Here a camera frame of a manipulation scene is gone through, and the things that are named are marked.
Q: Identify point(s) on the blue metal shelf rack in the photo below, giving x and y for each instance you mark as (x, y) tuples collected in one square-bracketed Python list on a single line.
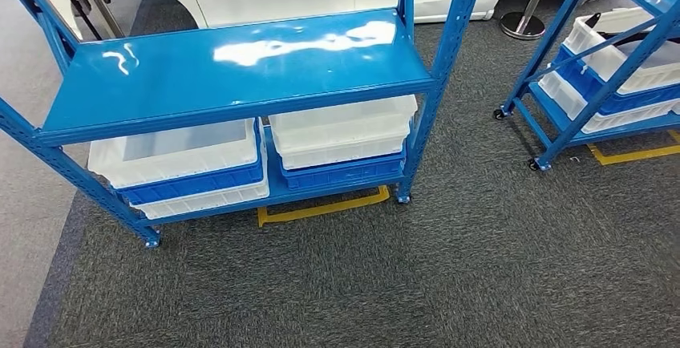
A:
[(212, 80)]

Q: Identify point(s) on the blue wheeled shelf rack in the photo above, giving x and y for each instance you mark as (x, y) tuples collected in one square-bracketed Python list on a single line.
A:
[(589, 69)]

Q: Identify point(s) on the black plastic part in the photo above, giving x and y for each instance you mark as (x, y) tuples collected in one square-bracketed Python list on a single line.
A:
[(632, 37)]

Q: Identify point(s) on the blue plastic bin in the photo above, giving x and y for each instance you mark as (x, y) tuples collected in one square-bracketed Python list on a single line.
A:
[(345, 173), (202, 183), (589, 85)]

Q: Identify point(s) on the chrome stanchion post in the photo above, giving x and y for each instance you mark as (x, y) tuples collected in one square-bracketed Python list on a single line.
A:
[(95, 0), (523, 21)]

